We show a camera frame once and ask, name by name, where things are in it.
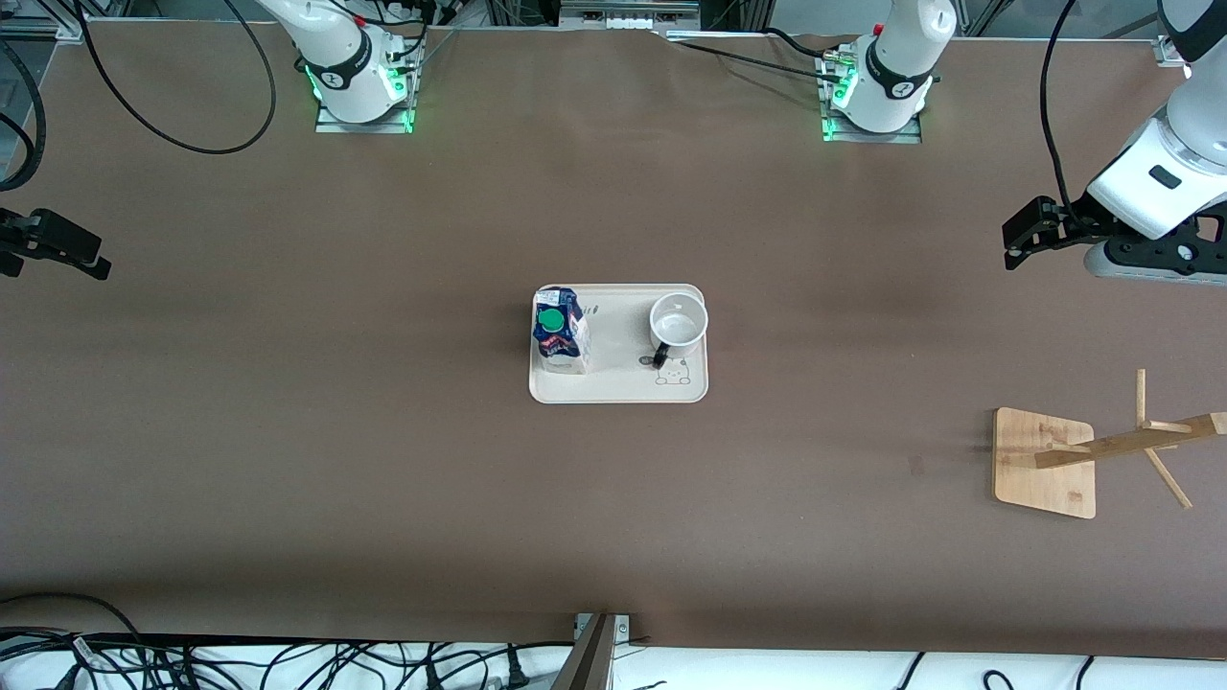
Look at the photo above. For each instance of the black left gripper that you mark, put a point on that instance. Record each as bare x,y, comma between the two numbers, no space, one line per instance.
1076,219

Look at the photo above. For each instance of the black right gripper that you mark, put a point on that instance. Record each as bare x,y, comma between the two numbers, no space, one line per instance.
19,233

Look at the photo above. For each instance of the blue milk carton green cap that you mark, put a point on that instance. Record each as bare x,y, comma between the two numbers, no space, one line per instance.
561,335

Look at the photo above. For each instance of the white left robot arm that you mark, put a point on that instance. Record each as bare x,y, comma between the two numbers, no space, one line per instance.
896,57

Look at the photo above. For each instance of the wooden cup hanging rack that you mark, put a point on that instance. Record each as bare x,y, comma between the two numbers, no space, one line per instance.
1045,460

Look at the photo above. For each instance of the cream rabbit print tray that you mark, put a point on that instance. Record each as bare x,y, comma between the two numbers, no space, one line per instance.
623,383

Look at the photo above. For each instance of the grey equipment box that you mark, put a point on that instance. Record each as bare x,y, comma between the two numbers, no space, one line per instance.
628,13

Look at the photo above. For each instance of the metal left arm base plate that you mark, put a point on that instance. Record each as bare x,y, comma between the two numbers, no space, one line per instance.
906,136

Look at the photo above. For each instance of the aluminium frame profile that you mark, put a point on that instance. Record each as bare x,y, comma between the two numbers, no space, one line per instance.
43,29
1171,53

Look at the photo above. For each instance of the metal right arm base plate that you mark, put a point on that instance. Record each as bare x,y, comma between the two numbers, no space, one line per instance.
331,126

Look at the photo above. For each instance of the silver bracket plate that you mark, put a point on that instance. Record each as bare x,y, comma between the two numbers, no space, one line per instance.
623,628

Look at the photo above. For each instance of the grey metal post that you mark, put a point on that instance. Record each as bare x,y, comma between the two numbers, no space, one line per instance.
587,666

